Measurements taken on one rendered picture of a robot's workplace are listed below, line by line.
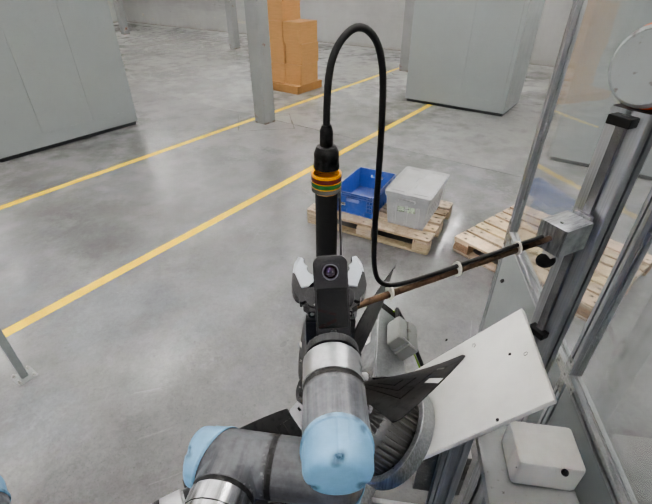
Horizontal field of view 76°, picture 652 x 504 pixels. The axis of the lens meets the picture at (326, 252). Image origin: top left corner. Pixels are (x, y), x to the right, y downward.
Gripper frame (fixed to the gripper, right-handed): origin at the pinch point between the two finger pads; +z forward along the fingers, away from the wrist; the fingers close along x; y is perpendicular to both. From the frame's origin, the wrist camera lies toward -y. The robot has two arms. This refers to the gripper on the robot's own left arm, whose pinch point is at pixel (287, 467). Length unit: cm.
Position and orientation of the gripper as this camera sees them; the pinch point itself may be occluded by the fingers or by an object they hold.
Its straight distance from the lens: 97.5
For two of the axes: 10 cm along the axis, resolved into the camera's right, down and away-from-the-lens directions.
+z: 8.8, -2.7, 4.0
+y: -4.8, -4.1, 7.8
